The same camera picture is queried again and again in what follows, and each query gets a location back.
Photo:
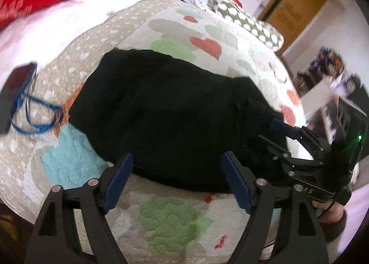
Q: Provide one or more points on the green shell-print pillow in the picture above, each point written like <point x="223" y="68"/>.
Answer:
<point x="253" y="25"/>

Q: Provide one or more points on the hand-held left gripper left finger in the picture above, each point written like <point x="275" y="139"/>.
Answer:
<point x="118" y="184"/>

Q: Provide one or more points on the white cardboard box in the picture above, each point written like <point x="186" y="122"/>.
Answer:
<point x="317" y="100"/>

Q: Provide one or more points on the black pants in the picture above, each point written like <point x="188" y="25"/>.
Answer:
<point x="173" y="114"/>

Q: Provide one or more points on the patchwork quilted bedspread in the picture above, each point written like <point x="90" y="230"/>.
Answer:
<point x="173" y="223"/>

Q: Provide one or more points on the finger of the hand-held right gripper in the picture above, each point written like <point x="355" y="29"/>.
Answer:
<point x="284" y="127"/>
<point x="276" y="148"/>

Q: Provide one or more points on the wooden door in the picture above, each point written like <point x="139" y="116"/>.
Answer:
<point x="294" y="7"/>

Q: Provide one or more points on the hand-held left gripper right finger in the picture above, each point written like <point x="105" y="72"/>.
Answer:
<point x="236" y="184"/>

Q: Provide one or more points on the pale pink fleece blanket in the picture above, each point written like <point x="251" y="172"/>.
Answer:
<point x="43" y="36"/>

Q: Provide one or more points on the black smartphone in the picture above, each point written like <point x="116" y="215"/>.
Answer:
<point x="17" y="79"/>

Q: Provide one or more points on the cluttered dark shelf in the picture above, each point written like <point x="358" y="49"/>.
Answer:
<point x="325" y="62"/>

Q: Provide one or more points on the person's right hand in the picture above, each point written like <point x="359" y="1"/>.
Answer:
<point x="331" y="212"/>

